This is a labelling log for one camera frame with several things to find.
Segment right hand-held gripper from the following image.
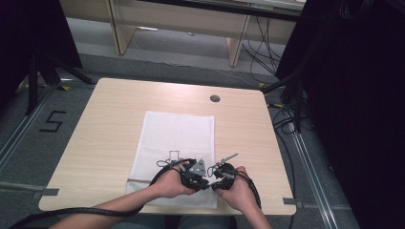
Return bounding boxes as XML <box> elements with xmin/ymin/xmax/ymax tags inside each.
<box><xmin>211</xmin><ymin>153</ymin><xmax>240</xmax><ymax>192</ymax></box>

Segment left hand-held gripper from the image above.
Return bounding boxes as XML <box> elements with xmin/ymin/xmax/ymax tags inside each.
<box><xmin>180</xmin><ymin>157</ymin><xmax>211</xmax><ymax>193</ymax></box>

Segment white cloth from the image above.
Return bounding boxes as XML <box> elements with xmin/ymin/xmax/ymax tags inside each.
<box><xmin>125</xmin><ymin>110</ymin><xmax>220</xmax><ymax>210</ymax></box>

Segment person's right hand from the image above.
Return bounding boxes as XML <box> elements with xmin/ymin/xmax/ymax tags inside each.
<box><xmin>217</xmin><ymin>165</ymin><xmax>259</xmax><ymax>213</ymax></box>

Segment person's left hand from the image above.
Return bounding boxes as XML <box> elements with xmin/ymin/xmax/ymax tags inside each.
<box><xmin>152</xmin><ymin>158</ymin><xmax>196</xmax><ymax>199</ymax></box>

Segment grey tape strip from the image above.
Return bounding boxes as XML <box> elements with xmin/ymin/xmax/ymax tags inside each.
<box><xmin>31</xmin><ymin>187</ymin><xmax>60</xmax><ymax>200</ymax></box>
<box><xmin>282</xmin><ymin>197</ymin><xmax>304</xmax><ymax>210</ymax></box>

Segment black metal stand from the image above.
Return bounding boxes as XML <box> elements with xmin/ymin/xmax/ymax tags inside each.
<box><xmin>24</xmin><ymin>52</ymin><xmax>97</xmax><ymax>116</ymax></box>
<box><xmin>261</xmin><ymin>71</ymin><xmax>308</xmax><ymax>134</ymax></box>

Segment black curtain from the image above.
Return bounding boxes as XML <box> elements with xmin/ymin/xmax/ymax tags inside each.
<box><xmin>0</xmin><ymin>0</ymin><xmax>83</xmax><ymax>111</ymax></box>
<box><xmin>274</xmin><ymin>0</ymin><xmax>405</xmax><ymax>229</ymax></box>

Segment light wooden desk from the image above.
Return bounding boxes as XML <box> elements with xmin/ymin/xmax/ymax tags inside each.
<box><xmin>59</xmin><ymin>0</ymin><xmax>308</xmax><ymax>68</ymax></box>

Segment thin grey wire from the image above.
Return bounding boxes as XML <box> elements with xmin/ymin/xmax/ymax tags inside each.
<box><xmin>156</xmin><ymin>150</ymin><xmax>181</xmax><ymax>169</ymax></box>
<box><xmin>206</xmin><ymin>163</ymin><xmax>222</xmax><ymax>178</ymax></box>

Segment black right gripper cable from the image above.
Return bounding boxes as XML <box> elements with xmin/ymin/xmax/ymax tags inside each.
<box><xmin>233</xmin><ymin>171</ymin><xmax>263</xmax><ymax>211</ymax></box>

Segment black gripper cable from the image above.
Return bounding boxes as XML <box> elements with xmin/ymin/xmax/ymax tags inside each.
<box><xmin>9</xmin><ymin>157</ymin><xmax>197</xmax><ymax>229</ymax></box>
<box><xmin>233</xmin><ymin>171</ymin><xmax>263</xmax><ymax>211</ymax></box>

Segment black floor cables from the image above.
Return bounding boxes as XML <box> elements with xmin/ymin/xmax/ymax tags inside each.
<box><xmin>267</xmin><ymin>100</ymin><xmax>299</xmax><ymax>229</ymax></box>

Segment metal floor rail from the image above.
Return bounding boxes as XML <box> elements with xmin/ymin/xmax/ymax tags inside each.
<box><xmin>0</xmin><ymin>85</ymin><xmax>55</xmax><ymax>174</ymax></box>
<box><xmin>288</xmin><ymin>125</ymin><xmax>339</xmax><ymax>229</ymax></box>

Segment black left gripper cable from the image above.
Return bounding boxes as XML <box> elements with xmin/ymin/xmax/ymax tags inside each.
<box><xmin>9</xmin><ymin>157</ymin><xmax>197</xmax><ymax>229</ymax></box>

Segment black hanging cables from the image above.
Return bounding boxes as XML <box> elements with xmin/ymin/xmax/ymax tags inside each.
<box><xmin>241</xmin><ymin>14</ymin><xmax>283</xmax><ymax>76</ymax></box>

